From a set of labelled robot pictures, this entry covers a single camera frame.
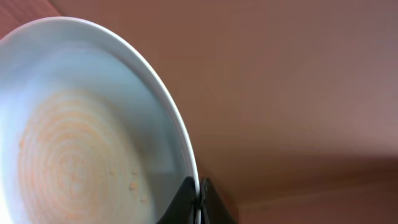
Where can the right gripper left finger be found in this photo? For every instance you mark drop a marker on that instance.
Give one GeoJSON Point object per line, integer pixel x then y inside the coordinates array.
{"type": "Point", "coordinates": [182, 209]}

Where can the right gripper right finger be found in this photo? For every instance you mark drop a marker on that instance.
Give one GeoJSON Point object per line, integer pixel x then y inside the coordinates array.
{"type": "Point", "coordinates": [213, 210]}

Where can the white plate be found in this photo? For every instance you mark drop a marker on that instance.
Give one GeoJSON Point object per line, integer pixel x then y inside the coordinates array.
{"type": "Point", "coordinates": [89, 133]}

